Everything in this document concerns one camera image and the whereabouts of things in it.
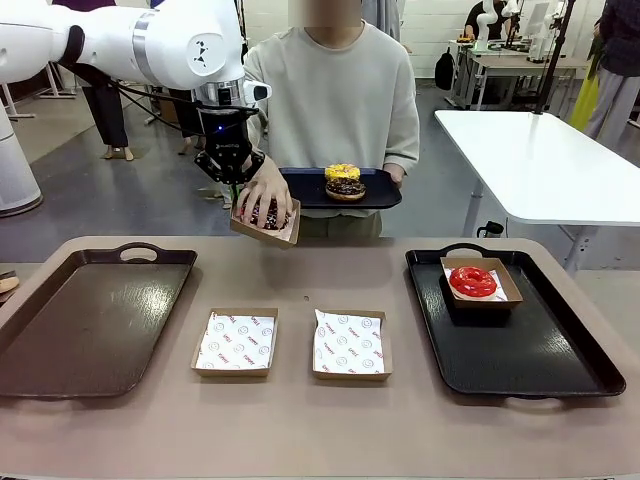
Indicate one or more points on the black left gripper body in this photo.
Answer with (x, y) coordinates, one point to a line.
(225, 132)

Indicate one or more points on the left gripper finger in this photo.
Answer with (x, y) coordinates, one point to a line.
(252, 162)
(212, 165)

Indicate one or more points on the chocolate donut with coloured sprinkles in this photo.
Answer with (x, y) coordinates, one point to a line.
(270, 217)

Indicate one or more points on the dark navy serving tray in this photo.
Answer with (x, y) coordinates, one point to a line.
(305, 190)

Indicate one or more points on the brown kraft paper box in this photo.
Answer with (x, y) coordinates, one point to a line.
(232, 372)
(270, 240)
(492, 304)
(350, 377)

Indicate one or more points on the yellow glazed donut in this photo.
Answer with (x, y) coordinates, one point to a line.
(342, 171)

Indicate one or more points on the dark chocolate glazed donut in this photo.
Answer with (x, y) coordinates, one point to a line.
(345, 191)

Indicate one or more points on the red glazed donut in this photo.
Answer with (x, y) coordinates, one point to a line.
(462, 282)

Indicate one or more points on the person's right forearm beige sleeve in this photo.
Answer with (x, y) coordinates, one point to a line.
(259, 144)

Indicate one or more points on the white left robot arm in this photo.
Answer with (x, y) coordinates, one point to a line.
(150, 40)

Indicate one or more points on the person's left forearm beige sleeve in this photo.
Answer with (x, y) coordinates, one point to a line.
(402, 150)

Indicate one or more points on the small white robot arm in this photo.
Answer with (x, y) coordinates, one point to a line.
(486, 20)

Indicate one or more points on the brown plastic serving tray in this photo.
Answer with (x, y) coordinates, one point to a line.
(90, 325)

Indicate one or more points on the black plastic serving tray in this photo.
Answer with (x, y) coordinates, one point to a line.
(500, 350)

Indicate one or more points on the person's right hand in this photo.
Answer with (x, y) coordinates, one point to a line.
(267, 182)

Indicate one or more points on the person's left hand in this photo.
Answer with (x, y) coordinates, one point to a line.
(396, 176)

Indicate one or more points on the person in beige sweater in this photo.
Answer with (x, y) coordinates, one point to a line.
(340, 100)

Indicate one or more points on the person in purple top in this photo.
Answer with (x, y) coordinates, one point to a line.
(107, 120)

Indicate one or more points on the person in grey cardigan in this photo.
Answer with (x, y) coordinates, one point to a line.
(382, 20)

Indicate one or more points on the black backpack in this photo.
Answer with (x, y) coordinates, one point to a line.
(445, 70)

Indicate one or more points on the tan and black object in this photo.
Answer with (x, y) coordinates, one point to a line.
(7, 284)

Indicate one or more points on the white workbench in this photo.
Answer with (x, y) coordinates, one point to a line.
(520, 62)

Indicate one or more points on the large white table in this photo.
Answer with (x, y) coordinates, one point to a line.
(550, 160)

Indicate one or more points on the black stand pole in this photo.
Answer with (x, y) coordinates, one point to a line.
(550, 65)

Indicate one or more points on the yellow bag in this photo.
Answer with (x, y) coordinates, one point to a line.
(586, 102)

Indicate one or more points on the person in dark top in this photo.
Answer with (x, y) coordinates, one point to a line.
(620, 50)

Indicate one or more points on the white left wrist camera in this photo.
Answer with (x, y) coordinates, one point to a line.
(259, 91)

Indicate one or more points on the white cylindrical pedestal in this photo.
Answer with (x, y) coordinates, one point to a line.
(15, 165)

